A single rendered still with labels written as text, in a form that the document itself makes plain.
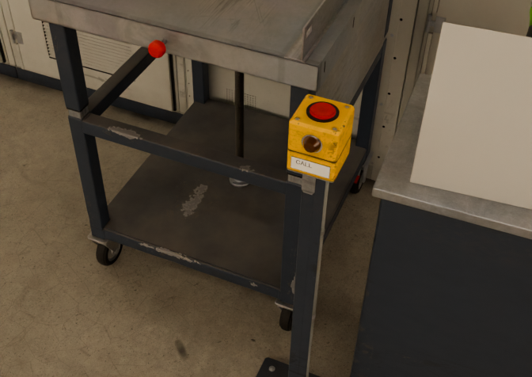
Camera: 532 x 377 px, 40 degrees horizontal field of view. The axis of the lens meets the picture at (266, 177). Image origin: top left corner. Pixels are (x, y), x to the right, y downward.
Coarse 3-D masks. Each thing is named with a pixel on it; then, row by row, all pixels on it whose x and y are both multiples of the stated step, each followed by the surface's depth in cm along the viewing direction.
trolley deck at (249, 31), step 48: (48, 0) 145; (96, 0) 145; (144, 0) 145; (192, 0) 145; (240, 0) 146; (288, 0) 146; (192, 48) 138; (240, 48) 134; (288, 48) 133; (336, 48) 137
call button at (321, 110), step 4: (316, 104) 111; (320, 104) 111; (324, 104) 111; (328, 104) 111; (312, 108) 110; (316, 108) 110; (320, 108) 110; (324, 108) 110; (328, 108) 110; (332, 108) 110; (312, 112) 110; (316, 112) 109; (320, 112) 109; (324, 112) 110; (328, 112) 110; (332, 112) 110; (316, 116) 109; (320, 116) 109; (324, 116) 109; (328, 116) 109; (332, 116) 109
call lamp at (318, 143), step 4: (304, 136) 109; (308, 136) 109; (312, 136) 109; (316, 136) 109; (304, 140) 109; (308, 140) 109; (312, 140) 108; (316, 140) 108; (320, 140) 109; (304, 144) 109; (308, 144) 109; (312, 144) 108; (316, 144) 109; (320, 144) 109; (304, 148) 110; (308, 148) 109; (312, 148) 109; (316, 148) 109; (320, 148) 110; (312, 152) 109; (316, 152) 110
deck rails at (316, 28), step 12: (324, 0) 133; (336, 0) 140; (324, 12) 134; (336, 12) 142; (312, 24) 129; (324, 24) 136; (300, 36) 136; (312, 36) 131; (300, 48) 133; (312, 48) 133; (300, 60) 130
